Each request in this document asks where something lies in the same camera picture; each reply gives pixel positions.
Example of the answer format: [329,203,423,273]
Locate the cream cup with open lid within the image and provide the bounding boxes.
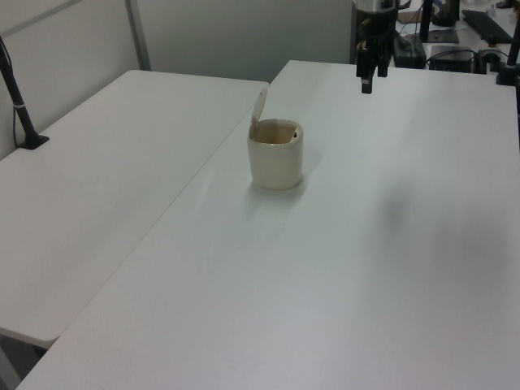
[246,119,306,191]

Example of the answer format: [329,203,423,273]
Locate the black clamp stand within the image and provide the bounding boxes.
[494,0,520,87]

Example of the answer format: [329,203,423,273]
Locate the black cable on pole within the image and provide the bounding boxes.
[0,38,26,148]

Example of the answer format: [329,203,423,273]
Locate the black camera stand pole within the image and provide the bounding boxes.
[0,34,50,150]

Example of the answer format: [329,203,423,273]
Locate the black electronics box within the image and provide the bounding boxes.
[425,44,476,72]

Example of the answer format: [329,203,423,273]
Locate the black power box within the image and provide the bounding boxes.
[391,37,427,69]

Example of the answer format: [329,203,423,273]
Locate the black keyboard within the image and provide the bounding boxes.
[461,9,515,45]

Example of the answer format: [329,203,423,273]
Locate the beige trash bin lid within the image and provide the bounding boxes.
[248,86,270,139]

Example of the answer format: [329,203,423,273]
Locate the black flat monitor base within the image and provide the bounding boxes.
[422,29,461,45]

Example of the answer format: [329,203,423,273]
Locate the thin black pole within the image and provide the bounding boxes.
[418,0,433,45]

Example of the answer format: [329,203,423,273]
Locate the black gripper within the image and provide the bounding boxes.
[356,9,397,96]

